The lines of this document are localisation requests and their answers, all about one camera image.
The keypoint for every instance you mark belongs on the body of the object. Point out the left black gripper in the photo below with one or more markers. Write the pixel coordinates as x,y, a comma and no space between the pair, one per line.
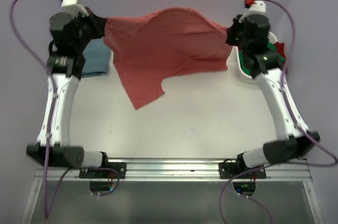
96,22

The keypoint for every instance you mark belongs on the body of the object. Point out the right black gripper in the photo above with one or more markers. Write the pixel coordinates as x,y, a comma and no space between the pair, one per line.
238,21

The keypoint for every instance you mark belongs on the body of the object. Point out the salmon red t shirt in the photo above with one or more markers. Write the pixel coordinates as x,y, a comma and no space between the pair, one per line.
172,42

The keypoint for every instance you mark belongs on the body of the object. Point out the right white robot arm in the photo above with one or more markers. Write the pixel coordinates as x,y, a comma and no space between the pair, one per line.
250,35

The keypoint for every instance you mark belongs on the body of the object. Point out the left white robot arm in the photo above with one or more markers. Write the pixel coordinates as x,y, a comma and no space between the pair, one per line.
70,36

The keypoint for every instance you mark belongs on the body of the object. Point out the folded teal t shirt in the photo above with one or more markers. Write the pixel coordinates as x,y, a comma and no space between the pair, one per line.
98,57

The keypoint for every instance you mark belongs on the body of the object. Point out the green t shirt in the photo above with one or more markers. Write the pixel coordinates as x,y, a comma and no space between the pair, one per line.
257,59

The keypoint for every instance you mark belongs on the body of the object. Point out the white plastic laundry basket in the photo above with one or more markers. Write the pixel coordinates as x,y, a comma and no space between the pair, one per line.
243,72

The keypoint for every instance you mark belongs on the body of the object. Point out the dark red t shirt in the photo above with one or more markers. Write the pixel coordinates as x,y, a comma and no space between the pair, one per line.
280,48

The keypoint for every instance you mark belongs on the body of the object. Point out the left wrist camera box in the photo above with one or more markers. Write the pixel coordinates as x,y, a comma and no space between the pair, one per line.
74,8

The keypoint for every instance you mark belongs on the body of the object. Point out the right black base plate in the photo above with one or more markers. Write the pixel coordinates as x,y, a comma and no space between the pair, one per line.
229,168

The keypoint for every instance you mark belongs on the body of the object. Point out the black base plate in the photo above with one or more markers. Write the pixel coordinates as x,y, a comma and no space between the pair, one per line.
229,168
112,170

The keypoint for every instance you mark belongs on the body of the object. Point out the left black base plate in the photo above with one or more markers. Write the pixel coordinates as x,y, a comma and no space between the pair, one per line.
112,170

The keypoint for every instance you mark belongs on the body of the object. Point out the aluminium frame rail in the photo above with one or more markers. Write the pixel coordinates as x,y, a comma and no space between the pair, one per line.
179,191

